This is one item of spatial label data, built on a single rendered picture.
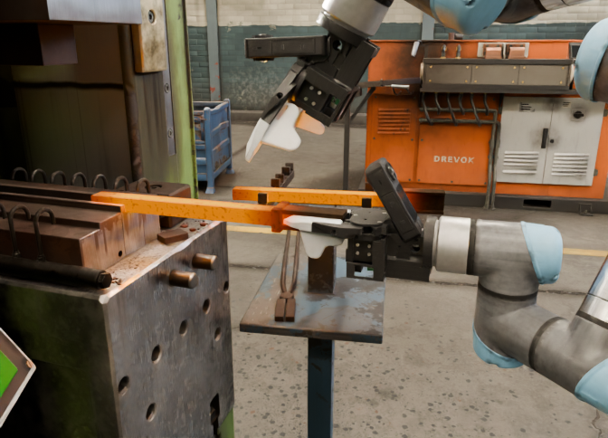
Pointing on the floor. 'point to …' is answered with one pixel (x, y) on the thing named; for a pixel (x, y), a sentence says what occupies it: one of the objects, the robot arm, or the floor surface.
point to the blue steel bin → (213, 140)
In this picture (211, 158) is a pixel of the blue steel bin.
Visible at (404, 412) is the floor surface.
